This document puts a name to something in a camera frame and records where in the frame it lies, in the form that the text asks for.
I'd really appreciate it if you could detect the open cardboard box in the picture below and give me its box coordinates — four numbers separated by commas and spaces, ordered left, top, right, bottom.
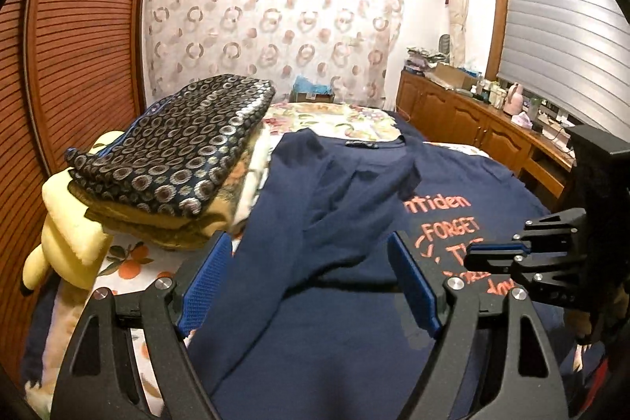
427, 62, 476, 92

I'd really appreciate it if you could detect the pink kettle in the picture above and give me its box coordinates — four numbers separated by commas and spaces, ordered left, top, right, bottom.
504, 81, 525, 114

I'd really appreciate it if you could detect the pile of folded fabrics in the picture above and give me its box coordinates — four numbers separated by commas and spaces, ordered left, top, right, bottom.
404, 46, 451, 75

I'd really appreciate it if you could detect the box with blue cloth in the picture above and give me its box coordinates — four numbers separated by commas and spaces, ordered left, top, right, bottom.
289, 76, 336, 104

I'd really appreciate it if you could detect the navy printed sweater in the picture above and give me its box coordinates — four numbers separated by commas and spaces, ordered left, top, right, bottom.
187, 127, 608, 420

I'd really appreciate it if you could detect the circle-patterned sheer curtain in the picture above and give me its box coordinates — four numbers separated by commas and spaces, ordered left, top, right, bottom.
145, 0, 407, 106

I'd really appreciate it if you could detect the grey window blind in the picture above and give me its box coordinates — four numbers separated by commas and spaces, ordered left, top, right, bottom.
495, 0, 625, 117

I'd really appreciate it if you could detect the mustard folded blanket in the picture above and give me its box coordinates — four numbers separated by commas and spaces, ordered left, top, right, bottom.
69, 139, 259, 251

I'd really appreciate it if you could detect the yellow plush toy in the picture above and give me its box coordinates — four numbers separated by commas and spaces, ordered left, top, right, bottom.
22, 130, 130, 299

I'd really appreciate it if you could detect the floral bed blanket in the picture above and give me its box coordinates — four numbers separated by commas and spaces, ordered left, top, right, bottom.
231, 100, 410, 229

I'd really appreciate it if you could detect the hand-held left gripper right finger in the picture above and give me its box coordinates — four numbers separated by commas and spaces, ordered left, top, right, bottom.
386, 230, 574, 420

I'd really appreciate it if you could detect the brown louvered wooden door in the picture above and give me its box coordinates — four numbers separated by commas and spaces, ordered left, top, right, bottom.
0, 0, 161, 381

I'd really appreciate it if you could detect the dark circle-patterned folded blanket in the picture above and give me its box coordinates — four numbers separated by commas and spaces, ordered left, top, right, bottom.
66, 74, 276, 216

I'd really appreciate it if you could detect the long wooden cabinet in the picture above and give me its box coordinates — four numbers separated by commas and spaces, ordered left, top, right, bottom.
396, 70, 578, 211

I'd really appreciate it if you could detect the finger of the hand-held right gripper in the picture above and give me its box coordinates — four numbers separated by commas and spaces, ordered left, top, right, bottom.
465, 252, 596, 310
465, 208, 589, 256

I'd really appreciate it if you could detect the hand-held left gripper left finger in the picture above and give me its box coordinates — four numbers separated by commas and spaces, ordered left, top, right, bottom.
52, 230, 234, 420

